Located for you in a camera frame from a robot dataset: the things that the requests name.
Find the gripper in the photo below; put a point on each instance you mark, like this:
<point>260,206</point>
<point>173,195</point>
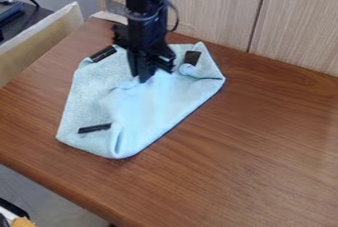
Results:
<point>147,35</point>

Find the light blue cloth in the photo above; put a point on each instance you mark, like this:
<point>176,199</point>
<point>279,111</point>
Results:
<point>145,112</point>

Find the cardboard box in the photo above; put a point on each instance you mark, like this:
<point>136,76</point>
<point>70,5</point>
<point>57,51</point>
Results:
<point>31,46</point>

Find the black desk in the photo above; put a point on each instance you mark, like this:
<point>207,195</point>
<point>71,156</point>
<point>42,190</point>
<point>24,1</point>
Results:
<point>22,18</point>

